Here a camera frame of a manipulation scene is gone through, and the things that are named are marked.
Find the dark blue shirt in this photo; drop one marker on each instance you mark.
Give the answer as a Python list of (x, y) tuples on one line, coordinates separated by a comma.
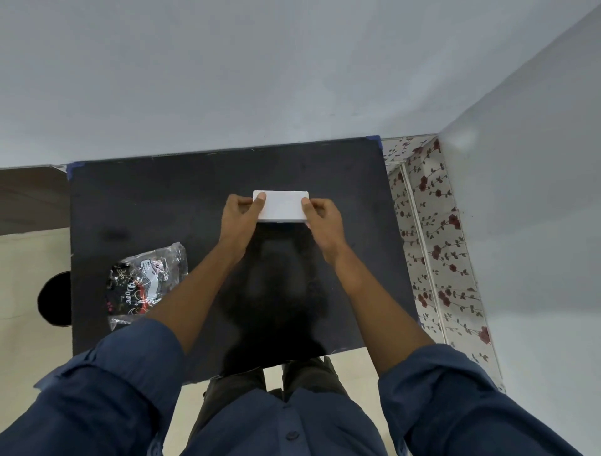
[(94, 404)]

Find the person's right forearm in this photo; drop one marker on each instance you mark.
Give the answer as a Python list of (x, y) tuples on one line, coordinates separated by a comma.
[(373, 307)]

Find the blue tape piece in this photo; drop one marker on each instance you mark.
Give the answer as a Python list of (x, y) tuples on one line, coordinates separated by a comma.
[(74, 168), (375, 141)]

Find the floral patterned white cloth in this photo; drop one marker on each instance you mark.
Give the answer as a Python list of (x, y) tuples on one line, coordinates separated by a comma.
[(439, 263)]

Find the person's right fingers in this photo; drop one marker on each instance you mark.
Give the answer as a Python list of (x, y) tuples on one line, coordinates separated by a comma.
[(311, 209)]

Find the white rectangular box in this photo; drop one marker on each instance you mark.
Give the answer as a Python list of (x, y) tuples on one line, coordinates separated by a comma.
[(283, 205)]

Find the person's right hand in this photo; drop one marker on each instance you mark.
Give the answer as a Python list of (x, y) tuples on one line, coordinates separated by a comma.
[(326, 230)]

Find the black round object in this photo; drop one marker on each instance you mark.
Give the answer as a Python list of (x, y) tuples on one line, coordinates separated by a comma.
[(57, 300)]

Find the person's left forearm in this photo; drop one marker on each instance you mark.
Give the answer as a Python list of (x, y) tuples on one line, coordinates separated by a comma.
[(197, 291)]

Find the person's left hand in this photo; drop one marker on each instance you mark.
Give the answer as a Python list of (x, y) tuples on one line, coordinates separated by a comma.
[(237, 225)]

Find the person's left fingers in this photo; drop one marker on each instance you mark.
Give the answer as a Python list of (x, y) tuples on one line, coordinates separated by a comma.
[(256, 203)]

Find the black patterned plastic packet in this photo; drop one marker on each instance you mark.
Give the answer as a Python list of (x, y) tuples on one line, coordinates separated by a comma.
[(141, 282)]

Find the black table mat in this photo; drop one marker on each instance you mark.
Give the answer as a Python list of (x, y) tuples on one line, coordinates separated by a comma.
[(155, 211)]

